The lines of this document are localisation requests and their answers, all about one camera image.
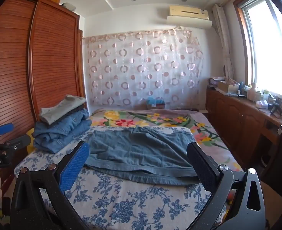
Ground colourful flower blanket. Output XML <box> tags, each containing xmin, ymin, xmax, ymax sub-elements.
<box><xmin>90</xmin><ymin>109</ymin><xmax>242</xmax><ymax>171</ymax></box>

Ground folded grey-beige garment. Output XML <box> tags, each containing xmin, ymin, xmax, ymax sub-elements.
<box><xmin>39</xmin><ymin>94</ymin><xmax>86</xmax><ymax>125</ymax></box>

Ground cardboard box with blue cloth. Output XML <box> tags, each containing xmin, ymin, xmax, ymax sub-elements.
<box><xmin>146</xmin><ymin>97</ymin><xmax>165</xmax><ymax>110</ymax></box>

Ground tied beige window curtain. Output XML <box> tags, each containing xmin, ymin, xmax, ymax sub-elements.
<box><xmin>212</xmin><ymin>4</ymin><xmax>234</xmax><ymax>79</ymax></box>

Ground blue floral white bedspread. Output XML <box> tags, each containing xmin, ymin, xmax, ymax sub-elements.
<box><xmin>14</xmin><ymin>126</ymin><xmax>228</xmax><ymax>230</ymax></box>

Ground sheer curtain with pink circles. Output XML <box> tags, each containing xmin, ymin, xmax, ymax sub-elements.
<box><xmin>83</xmin><ymin>29</ymin><xmax>203</xmax><ymax>108</ymax></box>

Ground window with wooden frame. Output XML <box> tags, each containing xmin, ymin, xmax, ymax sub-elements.
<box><xmin>234</xmin><ymin>0</ymin><xmax>282</xmax><ymax>98</ymax></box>

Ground teal blue shorts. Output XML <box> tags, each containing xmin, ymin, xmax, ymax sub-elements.
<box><xmin>85</xmin><ymin>126</ymin><xmax>200</xmax><ymax>186</ymax></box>

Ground long wooden sideboard cabinet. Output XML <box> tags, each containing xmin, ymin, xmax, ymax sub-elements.
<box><xmin>205</xmin><ymin>88</ymin><xmax>282</xmax><ymax>190</ymax></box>

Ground cream wall air conditioner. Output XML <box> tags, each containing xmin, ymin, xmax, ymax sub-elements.
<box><xmin>166</xmin><ymin>5</ymin><xmax>212</xmax><ymax>29</ymax></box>

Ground open cardboard box on cabinet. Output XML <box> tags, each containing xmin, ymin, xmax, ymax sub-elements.
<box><xmin>217</xmin><ymin>80</ymin><xmax>239</xmax><ymax>94</ymax></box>

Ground brown louvred wooden wardrobe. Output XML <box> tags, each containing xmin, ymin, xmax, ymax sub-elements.
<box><xmin>0</xmin><ymin>0</ymin><xmax>87</xmax><ymax>194</ymax></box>

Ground folded blue denim jeans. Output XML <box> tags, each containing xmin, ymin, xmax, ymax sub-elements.
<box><xmin>32</xmin><ymin>108</ymin><xmax>92</xmax><ymax>153</ymax></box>

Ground white plastic bottle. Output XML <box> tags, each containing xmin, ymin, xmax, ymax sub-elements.
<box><xmin>247</xmin><ymin>82</ymin><xmax>257</xmax><ymax>102</ymax></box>

